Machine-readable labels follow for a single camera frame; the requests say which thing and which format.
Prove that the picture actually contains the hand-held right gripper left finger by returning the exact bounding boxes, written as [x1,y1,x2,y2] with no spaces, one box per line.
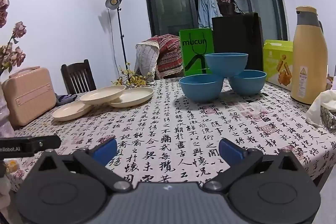
[31,138,133,192]

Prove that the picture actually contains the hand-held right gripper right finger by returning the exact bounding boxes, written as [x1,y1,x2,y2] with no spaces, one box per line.
[203,138,305,192]

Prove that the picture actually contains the cream plate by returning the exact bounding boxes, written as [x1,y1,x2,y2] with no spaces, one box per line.
[80,85,126,105]
[109,87,154,108]
[52,101,93,122]

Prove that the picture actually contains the blue bowl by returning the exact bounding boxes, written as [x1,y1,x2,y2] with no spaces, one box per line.
[228,70,267,96]
[204,53,248,76]
[179,74,224,102]

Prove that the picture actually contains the pink hard case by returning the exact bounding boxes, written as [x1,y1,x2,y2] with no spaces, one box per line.
[2,67,57,127]

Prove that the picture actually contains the purple and grey cloth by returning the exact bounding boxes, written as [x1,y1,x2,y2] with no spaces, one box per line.
[56,94,78,106]

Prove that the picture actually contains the calligraphy printed tablecloth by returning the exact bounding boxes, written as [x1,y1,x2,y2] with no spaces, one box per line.
[8,78,336,193]

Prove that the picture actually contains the yellow flower branch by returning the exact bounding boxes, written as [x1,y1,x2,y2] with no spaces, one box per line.
[112,63,154,88]

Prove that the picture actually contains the dark wooden chair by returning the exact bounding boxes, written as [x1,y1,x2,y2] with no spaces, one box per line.
[61,59,97,94]

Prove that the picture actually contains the grey knit throw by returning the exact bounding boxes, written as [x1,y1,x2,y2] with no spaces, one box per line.
[135,40,160,80]

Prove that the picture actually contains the yellow-green snack box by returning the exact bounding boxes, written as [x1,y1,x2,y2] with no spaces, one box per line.
[262,40,294,90]

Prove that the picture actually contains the patterned tissue box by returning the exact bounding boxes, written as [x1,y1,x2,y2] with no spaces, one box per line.
[320,106,336,131]

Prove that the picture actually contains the red patterned blanket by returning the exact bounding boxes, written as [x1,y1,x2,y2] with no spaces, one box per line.
[152,34,184,80]

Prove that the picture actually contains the dried pink flowers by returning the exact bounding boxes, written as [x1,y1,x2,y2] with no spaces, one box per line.
[0,0,27,75]

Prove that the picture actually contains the black paper bag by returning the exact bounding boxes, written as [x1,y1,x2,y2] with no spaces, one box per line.
[211,0,264,75]

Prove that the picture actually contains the green paper bag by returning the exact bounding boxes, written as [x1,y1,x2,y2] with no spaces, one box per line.
[179,28,214,77]

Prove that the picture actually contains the yellow thermos jug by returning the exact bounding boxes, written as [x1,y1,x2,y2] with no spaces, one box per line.
[290,6,328,105]

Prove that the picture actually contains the studio light on stand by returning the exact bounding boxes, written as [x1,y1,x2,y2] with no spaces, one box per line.
[105,0,133,83]

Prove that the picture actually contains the hanging light blue shirt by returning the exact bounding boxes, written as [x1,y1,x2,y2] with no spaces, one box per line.
[197,0,222,29]

